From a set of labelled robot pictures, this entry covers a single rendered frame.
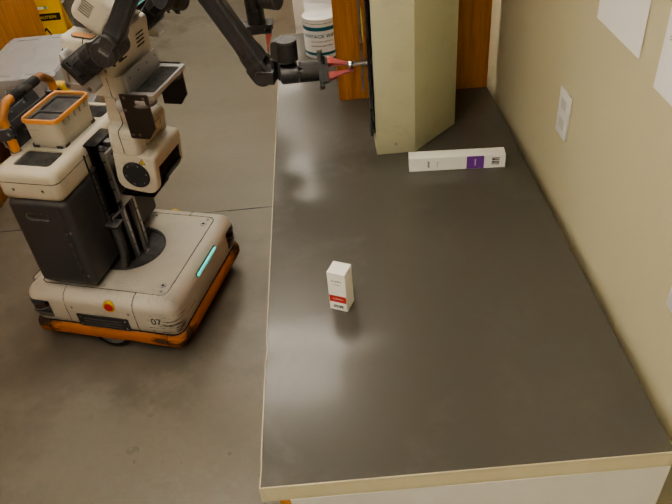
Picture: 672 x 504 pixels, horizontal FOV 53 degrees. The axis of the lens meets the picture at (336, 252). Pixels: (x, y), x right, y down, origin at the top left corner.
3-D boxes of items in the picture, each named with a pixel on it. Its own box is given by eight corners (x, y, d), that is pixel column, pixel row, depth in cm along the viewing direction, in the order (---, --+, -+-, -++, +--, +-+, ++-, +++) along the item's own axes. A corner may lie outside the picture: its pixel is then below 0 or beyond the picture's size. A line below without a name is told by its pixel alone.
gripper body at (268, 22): (273, 30, 212) (269, 7, 207) (241, 33, 212) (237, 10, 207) (273, 23, 217) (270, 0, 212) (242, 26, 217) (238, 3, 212)
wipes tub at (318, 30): (339, 44, 259) (336, 5, 250) (341, 57, 249) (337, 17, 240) (305, 47, 259) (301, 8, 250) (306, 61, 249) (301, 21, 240)
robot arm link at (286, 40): (264, 70, 193) (255, 84, 186) (258, 31, 185) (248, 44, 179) (304, 71, 190) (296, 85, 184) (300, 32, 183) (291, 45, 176)
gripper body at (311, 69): (323, 48, 182) (296, 51, 182) (327, 86, 184) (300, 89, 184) (323, 52, 189) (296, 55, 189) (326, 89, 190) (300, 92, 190)
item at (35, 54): (102, 84, 398) (85, 30, 377) (76, 133, 351) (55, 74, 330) (33, 91, 399) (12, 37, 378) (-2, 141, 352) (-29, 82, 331)
